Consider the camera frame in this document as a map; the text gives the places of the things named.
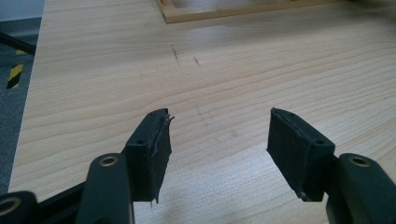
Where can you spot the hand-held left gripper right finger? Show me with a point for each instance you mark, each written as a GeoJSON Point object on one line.
{"type": "Point", "coordinates": [295, 155]}

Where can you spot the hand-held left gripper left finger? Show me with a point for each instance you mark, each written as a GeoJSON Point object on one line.
{"type": "Point", "coordinates": [146, 155]}

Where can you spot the three-tier bamboo shoe rack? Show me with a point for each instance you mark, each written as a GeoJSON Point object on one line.
{"type": "Point", "coordinates": [236, 11]}

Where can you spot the yellow and black tape strip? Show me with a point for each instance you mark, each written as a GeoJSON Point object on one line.
{"type": "Point", "coordinates": [15, 76]}

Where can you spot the black metal stand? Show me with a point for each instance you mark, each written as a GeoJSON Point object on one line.
{"type": "Point", "coordinates": [17, 43]}

